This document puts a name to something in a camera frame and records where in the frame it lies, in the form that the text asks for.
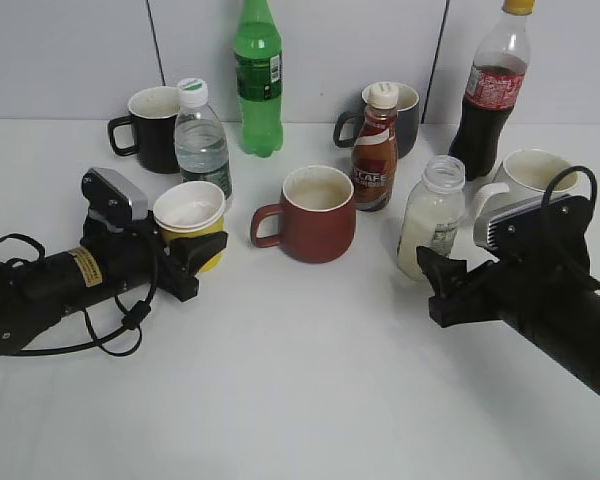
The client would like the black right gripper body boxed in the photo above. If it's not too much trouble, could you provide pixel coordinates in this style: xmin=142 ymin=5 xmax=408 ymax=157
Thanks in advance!
xmin=429 ymin=259 xmax=595 ymax=341

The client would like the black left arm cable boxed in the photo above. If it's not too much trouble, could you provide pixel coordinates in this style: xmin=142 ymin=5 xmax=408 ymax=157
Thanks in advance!
xmin=0 ymin=219 xmax=166 ymax=359

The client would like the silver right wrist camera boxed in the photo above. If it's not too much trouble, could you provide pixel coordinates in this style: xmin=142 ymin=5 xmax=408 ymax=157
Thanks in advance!
xmin=473 ymin=194 xmax=593 ymax=272

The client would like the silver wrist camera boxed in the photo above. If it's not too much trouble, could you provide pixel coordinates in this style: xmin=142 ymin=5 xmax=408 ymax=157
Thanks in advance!
xmin=81 ymin=167 xmax=149 ymax=232
xmin=473 ymin=194 xmax=593 ymax=272

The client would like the clear water bottle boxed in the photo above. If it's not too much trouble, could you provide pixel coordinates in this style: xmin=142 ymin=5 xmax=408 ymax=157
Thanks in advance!
xmin=174 ymin=78 xmax=233 ymax=203

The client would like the brown coffee drink bottle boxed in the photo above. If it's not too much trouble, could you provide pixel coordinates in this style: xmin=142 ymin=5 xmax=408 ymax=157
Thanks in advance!
xmin=351 ymin=81 xmax=399 ymax=212

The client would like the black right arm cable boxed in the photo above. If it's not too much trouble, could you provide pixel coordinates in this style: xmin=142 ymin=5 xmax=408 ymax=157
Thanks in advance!
xmin=538 ymin=165 xmax=600 ymax=301

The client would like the red ceramic mug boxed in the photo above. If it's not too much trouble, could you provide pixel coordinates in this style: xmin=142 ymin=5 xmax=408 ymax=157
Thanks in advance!
xmin=250 ymin=165 xmax=356 ymax=264

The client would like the cola bottle yellow cap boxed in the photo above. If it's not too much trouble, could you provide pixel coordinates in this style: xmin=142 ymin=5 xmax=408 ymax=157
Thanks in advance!
xmin=449 ymin=0 xmax=535 ymax=181

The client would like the dark grey mug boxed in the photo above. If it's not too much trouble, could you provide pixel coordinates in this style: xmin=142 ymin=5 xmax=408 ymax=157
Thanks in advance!
xmin=332 ymin=82 xmax=420 ymax=159

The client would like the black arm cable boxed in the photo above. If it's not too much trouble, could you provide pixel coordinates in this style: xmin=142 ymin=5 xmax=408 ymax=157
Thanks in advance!
xmin=0 ymin=219 xmax=166 ymax=359
xmin=538 ymin=165 xmax=600 ymax=301

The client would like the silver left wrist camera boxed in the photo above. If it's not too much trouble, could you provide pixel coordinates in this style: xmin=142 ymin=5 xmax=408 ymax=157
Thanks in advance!
xmin=81 ymin=167 xmax=149 ymax=232

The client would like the white ceramic mug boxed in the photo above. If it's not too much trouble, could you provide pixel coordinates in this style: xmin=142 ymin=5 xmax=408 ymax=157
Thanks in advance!
xmin=470 ymin=149 xmax=571 ymax=218

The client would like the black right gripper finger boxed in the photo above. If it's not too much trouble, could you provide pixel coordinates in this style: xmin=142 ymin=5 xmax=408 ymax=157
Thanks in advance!
xmin=416 ymin=246 xmax=468 ymax=298

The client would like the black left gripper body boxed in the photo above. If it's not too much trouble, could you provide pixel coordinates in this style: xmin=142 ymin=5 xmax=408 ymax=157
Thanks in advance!
xmin=81 ymin=212 xmax=199 ymax=302

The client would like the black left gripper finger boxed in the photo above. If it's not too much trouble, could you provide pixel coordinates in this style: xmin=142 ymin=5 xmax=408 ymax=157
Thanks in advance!
xmin=171 ymin=231 xmax=228 ymax=275

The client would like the green soda bottle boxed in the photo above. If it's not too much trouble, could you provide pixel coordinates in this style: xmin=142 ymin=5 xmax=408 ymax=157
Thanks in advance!
xmin=234 ymin=0 xmax=283 ymax=158

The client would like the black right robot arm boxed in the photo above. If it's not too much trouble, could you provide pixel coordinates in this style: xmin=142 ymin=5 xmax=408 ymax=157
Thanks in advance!
xmin=416 ymin=247 xmax=600 ymax=396

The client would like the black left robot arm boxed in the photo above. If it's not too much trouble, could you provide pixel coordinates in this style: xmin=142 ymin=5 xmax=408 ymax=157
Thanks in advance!
xmin=0 ymin=216 xmax=228 ymax=357

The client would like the black ceramic mug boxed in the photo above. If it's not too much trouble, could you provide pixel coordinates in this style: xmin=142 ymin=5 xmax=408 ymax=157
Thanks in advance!
xmin=107 ymin=86 xmax=180 ymax=174

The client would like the yellow paper cup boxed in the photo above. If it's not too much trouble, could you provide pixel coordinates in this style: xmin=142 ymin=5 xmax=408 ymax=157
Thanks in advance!
xmin=152 ymin=181 xmax=226 ymax=246

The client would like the glass milk bottle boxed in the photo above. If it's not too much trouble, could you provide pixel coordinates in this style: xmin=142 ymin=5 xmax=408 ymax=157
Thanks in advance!
xmin=397 ymin=155 xmax=465 ymax=281

